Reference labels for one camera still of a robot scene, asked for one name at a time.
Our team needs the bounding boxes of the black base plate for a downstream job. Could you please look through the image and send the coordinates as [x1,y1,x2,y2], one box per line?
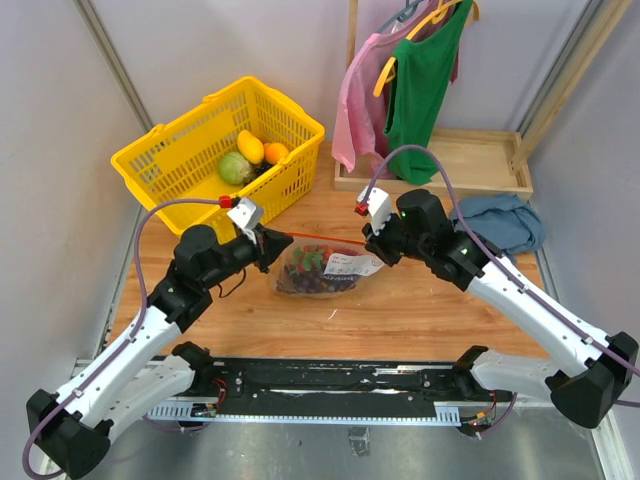
[148,358,512,425]

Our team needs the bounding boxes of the green tank top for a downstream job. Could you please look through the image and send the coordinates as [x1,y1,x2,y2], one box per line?
[383,0,475,187]

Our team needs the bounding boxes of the yellow plastic shopping basket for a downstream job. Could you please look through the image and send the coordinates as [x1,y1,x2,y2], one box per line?
[111,76,325,242]

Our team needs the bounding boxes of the wooden clothes rack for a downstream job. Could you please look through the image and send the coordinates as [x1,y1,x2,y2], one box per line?
[333,0,640,202]

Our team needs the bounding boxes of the dark purple toy grapes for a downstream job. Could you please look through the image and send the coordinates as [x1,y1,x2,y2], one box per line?
[275,265,360,295]

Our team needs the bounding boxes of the grey clothes hanger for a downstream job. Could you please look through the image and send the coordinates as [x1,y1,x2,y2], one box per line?
[377,0,424,34]

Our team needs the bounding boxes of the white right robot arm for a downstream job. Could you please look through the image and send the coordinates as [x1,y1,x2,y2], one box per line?
[355,187,639,429]

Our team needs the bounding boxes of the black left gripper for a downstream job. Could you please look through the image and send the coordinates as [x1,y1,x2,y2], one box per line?
[201,222,293,289]

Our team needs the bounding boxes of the aluminium frame rail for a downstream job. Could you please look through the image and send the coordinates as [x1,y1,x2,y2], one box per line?
[104,354,530,437]

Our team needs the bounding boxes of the clear zip top bag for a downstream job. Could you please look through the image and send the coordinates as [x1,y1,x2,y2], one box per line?
[269,233,385,299]

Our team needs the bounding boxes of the pink shirt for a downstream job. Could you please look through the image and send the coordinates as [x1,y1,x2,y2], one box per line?
[331,32,401,173]

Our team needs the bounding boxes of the yellow toy mango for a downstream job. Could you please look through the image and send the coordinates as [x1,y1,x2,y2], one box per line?
[236,130,265,165]

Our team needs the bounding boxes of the yellow clothes hanger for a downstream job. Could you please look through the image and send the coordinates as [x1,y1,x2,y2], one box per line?
[373,0,481,99]

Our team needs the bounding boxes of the green toy cabbage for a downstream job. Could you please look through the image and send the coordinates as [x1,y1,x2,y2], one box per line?
[217,152,254,186]

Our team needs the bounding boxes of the orange toy fruit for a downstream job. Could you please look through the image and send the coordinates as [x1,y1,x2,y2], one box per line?
[264,142,290,165]

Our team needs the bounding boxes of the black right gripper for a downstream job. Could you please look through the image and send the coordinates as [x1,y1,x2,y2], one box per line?
[363,208,430,266]

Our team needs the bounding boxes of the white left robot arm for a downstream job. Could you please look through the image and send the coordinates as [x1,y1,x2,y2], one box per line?
[22,196,293,479]

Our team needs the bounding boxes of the red toy strawberries bunch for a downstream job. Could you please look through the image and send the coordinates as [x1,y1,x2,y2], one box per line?
[286,244,357,274]

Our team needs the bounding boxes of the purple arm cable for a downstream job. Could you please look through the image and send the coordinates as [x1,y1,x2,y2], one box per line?
[21,197,236,479]
[367,144,640,441]

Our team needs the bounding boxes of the blue crumpled cloth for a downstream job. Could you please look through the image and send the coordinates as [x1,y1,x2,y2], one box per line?
[450,193,547,265]

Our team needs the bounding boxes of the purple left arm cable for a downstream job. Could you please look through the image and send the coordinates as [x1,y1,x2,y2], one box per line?
[21,197,236,479]

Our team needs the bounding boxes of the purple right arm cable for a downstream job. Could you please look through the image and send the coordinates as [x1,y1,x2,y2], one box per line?
[367,144,640,441]

